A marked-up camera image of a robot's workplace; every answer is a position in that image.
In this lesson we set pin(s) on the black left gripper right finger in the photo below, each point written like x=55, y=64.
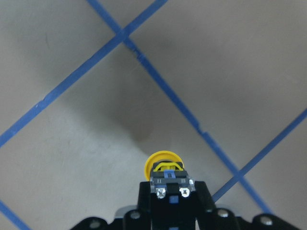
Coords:
x=208, y=216

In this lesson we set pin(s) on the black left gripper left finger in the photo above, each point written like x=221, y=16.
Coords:
x=139, y=218

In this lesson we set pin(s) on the yellow push button switch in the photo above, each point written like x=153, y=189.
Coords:
x=166, y=173

